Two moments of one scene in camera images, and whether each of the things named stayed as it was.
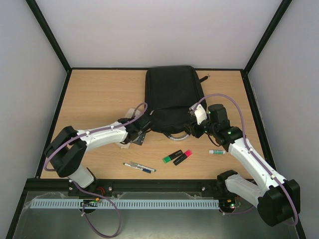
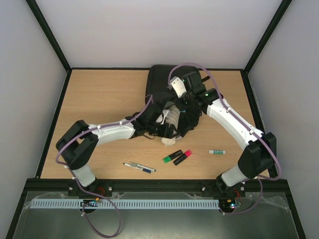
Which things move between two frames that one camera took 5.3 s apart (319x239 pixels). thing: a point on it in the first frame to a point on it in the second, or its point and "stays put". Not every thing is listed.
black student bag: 171,92 stays put
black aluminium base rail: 127,185 stays put
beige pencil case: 128,114 to 174,119
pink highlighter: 187,154 stays put
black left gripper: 140,141 to 169,134
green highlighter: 168,159 stays put
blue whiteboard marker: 143,170 stays put
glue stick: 217,152 stays put
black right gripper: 190,129 to 186,101
